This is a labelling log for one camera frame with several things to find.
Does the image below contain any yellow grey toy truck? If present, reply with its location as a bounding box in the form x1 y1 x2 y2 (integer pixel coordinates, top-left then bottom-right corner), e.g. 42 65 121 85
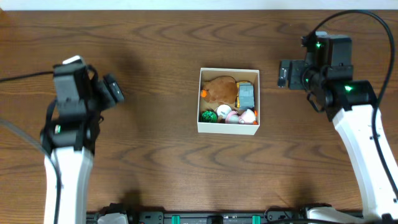
235 82 255 110

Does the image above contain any left black cable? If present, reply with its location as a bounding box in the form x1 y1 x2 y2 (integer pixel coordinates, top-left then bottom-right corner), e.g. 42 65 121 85
0 70 63 224

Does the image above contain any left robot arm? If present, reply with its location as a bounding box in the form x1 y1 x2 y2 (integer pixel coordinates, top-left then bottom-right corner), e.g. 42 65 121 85
40 55 124 223

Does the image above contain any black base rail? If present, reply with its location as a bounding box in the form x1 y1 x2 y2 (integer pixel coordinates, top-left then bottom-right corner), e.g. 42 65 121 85
86 202 364 224

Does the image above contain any brown plush toy orange top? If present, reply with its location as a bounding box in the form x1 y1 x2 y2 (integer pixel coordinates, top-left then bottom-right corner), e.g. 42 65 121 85
200 76 238 104

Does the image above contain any right black cable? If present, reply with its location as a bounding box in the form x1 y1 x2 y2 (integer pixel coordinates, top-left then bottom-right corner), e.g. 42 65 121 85
306 9 398 200

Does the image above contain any pink duck toy with hat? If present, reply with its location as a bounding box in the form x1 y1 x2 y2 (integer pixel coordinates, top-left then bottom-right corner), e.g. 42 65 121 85
225 109 258 125

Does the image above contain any white cardboard box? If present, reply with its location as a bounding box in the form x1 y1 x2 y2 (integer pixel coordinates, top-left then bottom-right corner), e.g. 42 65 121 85
197 68 261 135

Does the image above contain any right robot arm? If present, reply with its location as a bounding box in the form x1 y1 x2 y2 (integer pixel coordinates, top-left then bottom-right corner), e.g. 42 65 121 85
277 31 397 223

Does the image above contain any green plastic wheel toy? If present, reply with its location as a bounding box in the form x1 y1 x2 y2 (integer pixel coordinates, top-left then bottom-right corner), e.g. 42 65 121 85
200 110 218 123

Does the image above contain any white drum toy wooden handle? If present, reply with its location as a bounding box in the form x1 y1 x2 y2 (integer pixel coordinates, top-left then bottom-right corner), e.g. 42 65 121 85
215 104 232 123

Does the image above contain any black cable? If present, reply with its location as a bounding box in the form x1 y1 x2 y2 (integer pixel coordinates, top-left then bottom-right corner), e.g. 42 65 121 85
0 70 63 224
306 9 398 200

